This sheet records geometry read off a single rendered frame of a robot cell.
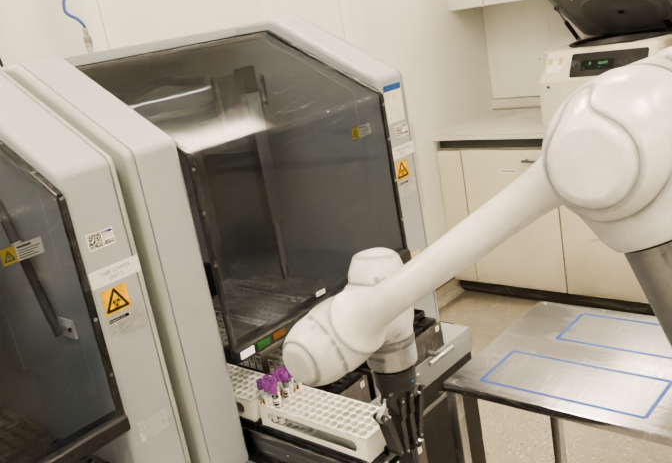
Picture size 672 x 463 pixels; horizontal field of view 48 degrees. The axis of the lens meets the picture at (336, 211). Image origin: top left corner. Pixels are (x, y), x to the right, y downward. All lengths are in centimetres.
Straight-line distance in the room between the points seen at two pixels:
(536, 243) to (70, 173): 287
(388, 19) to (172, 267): 249
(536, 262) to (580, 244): 27
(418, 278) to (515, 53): 338
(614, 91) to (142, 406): 101
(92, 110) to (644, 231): 104
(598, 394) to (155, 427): 85
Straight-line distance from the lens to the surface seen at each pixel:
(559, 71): 361
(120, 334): 140
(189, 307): 148
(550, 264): 386
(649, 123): 77
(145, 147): 140
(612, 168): 75
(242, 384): 171
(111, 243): 137
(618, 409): 152
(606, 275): 376
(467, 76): 427
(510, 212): 107
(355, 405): 153
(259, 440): 163
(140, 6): 278
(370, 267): 123
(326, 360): 111
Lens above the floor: 161
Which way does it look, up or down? 15 degrees down
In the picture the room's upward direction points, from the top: 10 degrees counter-clockwise
